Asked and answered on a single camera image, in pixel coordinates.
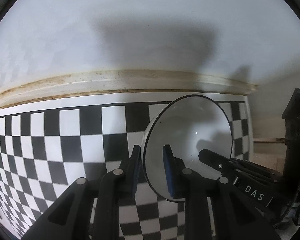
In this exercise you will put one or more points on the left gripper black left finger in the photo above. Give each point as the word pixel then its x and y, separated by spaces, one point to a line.
pixel 89 209

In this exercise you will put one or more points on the white bowl dark rim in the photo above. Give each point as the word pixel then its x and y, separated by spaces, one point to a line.
pixel 188 124

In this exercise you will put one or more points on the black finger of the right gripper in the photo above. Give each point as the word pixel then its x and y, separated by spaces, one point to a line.
pixel 226 165

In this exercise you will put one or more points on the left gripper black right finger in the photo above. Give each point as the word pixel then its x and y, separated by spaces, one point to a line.
pixel 214 209

